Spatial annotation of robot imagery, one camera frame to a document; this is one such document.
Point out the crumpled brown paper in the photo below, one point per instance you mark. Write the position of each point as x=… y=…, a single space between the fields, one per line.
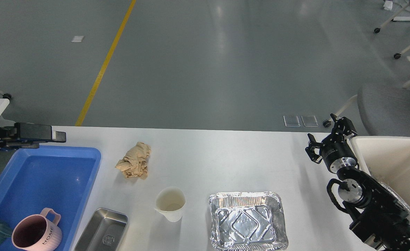
x=135 y=162

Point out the beige plastic bin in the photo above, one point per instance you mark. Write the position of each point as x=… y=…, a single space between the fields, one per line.
x=387 y=159

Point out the white paper cup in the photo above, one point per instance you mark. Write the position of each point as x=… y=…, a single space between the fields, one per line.
x=170 y=202

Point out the aluminium foil tray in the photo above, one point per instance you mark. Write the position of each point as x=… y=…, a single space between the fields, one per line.
x=247 y=221

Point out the stainless steel rectangular container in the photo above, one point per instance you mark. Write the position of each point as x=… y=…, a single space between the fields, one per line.
x=103 y=232

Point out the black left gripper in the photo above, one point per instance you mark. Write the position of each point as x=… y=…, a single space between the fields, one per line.
x=29 y=136

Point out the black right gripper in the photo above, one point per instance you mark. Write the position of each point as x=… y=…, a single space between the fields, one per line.
x=337 y=154

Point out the blue plastic tray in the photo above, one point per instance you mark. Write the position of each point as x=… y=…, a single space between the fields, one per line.
x=57 y=177

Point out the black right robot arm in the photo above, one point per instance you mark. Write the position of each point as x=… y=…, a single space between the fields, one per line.
x=378 y=219

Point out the pink ribbed mug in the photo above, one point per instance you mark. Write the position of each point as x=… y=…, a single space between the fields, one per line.
x=38 y=232

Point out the grey office chair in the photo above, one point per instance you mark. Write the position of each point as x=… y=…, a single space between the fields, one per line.
x=384 y=110

